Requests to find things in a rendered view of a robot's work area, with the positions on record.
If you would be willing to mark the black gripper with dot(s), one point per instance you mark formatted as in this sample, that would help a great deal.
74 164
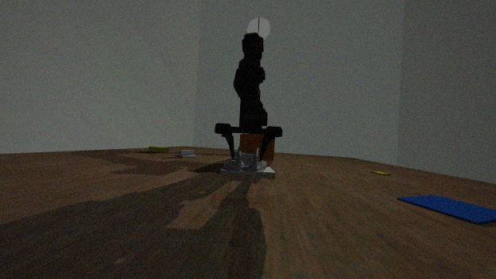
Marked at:
269 133

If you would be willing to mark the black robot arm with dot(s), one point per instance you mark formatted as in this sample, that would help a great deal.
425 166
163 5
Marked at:
248 77

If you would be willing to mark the blue flat plate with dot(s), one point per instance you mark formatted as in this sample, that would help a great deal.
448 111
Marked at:
457 209

